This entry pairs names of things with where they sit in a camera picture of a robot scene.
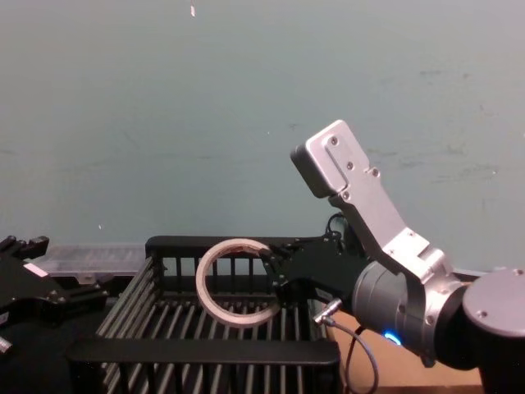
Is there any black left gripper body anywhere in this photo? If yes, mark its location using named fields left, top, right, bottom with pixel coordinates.
left=0, top=254, right=70, bottom=332

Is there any roll of white tape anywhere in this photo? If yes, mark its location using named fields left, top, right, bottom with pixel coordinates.
left=195, top=238, right=285, bottom=329

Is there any black rack with steel bars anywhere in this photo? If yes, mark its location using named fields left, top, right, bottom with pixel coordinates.
left=65, top=236, right=341, bottom=394

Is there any clear plastic case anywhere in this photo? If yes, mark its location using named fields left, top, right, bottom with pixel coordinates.
left=30, top=243, right=148, bottom=285

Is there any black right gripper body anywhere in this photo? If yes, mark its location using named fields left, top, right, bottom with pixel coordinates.
left=278, top=234, right=368, bottom=309

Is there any shallow brown cardboard tray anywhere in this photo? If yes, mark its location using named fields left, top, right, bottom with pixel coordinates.
left=323, top=270, right=485, bottom=390

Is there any thin dark gripper cable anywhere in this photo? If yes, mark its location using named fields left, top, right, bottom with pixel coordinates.
left=313, top=298, right=379, bottom=394

